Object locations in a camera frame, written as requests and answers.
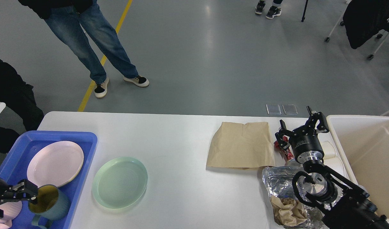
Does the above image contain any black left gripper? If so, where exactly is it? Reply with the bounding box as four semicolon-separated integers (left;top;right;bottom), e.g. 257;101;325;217
0;178;38;219

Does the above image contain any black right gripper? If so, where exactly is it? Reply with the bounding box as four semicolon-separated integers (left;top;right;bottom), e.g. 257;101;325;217
275;106;329;164

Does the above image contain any pink ribbed mug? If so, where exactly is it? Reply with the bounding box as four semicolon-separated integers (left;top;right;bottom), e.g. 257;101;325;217
0;201;22;229

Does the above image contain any dark teal mug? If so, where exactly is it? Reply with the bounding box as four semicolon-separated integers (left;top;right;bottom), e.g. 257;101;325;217
28;184;71;229

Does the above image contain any green plate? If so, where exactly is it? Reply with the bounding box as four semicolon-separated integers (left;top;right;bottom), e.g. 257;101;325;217
92;156;148;210

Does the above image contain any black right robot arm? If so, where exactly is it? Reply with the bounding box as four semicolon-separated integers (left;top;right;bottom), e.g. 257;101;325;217
275;106;389;229

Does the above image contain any right floor plate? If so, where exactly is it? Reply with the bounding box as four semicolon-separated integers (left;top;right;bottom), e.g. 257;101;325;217
282;104;298;115

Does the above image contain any floor plate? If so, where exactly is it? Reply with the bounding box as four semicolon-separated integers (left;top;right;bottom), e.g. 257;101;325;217
266;103;282;115
282;104;298;115

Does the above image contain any red snack wrapper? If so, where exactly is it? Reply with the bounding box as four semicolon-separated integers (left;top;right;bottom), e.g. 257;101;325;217
274;141;295;162

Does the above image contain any blue plastic tray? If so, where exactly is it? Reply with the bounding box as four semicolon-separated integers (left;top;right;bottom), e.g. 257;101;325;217
0;131;98;229

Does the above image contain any left floor plate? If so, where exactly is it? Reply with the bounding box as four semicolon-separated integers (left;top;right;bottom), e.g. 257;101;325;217
266;103;282;115

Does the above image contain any white foam container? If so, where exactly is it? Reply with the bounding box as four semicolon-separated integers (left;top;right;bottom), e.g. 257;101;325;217
321;141;349;178

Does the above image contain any crumpled aluminium foil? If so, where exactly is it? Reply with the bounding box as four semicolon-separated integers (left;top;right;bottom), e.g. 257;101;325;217
262;166;328;229

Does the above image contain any pink plate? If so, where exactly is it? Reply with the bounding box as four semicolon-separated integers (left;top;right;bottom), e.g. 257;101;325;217
27;141;84;187

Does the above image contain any white plastic bin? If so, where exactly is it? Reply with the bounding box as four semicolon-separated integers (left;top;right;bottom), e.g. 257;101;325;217
327;115;389;223

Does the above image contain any brown paper bag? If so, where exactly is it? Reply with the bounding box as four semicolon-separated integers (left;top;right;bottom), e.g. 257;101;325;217
206;122;276;170

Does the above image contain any crumpled brown napkin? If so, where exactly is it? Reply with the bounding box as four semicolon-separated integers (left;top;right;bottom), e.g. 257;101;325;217
270;195;308;227

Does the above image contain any black tripod leg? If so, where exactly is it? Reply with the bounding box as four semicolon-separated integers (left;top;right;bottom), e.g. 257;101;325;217
301;0;308;22

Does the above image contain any person with dark sneakers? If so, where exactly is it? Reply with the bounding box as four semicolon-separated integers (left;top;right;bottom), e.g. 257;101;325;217
255;0;282;19

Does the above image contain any chair with black jacket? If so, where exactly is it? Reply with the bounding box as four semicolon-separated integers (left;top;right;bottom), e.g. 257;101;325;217
324;0;389;60

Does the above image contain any person in blue jeans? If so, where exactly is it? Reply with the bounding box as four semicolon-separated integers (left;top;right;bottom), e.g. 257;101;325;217
20;0;149;98

